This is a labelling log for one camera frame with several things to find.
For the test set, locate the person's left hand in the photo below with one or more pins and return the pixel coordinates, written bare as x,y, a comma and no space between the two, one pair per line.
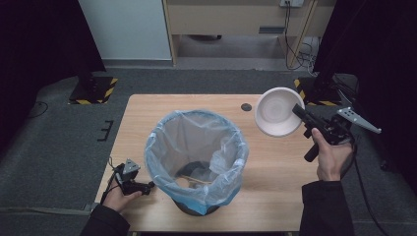
116,200

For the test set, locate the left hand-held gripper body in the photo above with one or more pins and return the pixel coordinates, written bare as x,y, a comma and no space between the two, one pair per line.
126,178

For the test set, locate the person's right hand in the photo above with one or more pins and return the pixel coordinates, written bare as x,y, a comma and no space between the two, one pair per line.
332,160

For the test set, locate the black trash bin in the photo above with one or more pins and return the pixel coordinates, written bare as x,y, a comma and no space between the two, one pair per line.
195,168

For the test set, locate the black curtain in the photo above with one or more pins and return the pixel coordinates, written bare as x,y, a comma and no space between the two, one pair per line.
377,49
42,49

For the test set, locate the bin with blue bag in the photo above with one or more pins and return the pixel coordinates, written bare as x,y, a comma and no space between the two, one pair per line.
196,141

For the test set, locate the dark round table grommet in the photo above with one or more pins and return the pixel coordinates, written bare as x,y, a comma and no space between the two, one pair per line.
246,107

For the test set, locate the white bowl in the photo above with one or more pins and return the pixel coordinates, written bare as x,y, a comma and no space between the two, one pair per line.
273,111

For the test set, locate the light wooden desk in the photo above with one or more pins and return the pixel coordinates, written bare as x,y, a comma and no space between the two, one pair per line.
229,19

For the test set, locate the striped stand base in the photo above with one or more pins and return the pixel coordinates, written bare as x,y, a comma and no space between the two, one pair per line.
93,91
323,95

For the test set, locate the grey power strip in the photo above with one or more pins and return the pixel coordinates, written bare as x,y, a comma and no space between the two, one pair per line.
291,3

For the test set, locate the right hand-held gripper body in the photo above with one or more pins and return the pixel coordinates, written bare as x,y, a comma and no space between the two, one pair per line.
337,129

